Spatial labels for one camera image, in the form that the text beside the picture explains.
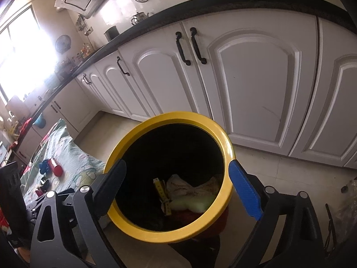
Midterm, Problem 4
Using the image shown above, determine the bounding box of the blue hanging door bin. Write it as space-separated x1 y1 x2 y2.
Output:
32 113 48 129

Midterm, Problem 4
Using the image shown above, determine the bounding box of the group of condiment bottles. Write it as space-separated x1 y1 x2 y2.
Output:
71 43 94 60

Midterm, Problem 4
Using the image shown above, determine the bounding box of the clear plastic bag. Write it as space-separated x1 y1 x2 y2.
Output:
325 177 357 253

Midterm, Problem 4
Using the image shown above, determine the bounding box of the small hanging tool rack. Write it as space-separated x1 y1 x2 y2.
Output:
75 14 94 35

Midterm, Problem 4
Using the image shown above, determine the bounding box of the yellow-rimmed brown bin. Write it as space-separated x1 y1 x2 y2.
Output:
104 112 236 243

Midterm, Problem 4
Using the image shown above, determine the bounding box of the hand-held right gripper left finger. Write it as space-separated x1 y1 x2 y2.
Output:
30 159 127 268

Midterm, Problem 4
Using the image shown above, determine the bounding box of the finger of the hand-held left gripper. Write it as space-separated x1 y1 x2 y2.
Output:
25 198 42 224

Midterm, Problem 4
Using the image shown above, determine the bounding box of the red tube packet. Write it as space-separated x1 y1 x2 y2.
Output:
48 159 63 177

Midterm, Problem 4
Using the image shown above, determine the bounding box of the cartoon printed blanket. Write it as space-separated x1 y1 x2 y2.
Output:
21 119 108 229

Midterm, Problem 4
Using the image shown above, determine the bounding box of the yellow and red packet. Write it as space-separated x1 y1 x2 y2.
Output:
153 177 171 217

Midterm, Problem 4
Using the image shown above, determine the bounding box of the red printed bag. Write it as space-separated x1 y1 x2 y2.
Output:
0 211 12 233

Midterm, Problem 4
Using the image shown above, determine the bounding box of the black kitchen countertop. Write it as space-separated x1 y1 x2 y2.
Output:
11 0 357 157

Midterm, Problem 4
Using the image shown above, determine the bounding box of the red cloth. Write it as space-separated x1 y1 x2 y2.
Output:
18 117 32 134

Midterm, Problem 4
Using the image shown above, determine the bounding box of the dark grey canister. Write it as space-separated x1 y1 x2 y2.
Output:
104 26 120 41

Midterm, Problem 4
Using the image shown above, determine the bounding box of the white printed plastic bag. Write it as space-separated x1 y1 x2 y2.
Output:
166 174 221 200

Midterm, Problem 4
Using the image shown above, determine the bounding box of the steel teapot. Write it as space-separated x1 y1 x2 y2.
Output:
131 12 151 26

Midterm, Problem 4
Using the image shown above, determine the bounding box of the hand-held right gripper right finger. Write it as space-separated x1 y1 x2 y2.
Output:
228 159 325 268

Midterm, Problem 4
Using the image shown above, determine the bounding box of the bright kitchen window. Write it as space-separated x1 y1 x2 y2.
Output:
0 4 60 104

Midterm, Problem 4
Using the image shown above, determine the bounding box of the round grey wall fan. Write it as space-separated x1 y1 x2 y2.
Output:
55 35 71 53

